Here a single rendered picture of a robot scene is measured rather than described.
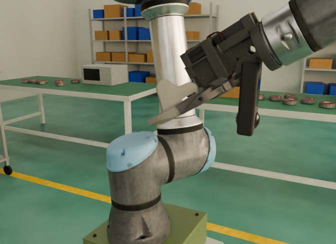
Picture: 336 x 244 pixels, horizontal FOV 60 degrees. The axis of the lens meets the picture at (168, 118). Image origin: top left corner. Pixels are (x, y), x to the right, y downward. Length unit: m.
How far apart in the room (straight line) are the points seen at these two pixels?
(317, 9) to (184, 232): 0.54
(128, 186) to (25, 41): 7.02
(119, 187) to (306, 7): 0.47
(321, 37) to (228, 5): 6.33
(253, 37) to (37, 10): 7.54
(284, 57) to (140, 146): 0.34
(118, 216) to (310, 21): 0.52
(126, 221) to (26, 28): 7.09
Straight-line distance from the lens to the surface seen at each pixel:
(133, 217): 0.67
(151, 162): 0.63
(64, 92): 3.32
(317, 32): 0.40
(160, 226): 0.69
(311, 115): 2.40
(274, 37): 0.40
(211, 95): 0.42
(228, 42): 0.43
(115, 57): 7.25
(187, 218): 0.78
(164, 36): 0.69
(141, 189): 0.64
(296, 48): 0.40
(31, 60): 7.63
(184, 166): 0.68
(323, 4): 0.40
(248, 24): 0.42
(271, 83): 6.57
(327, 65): 5.99
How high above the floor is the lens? 1.27
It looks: 15 degrees down
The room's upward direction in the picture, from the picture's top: straight up
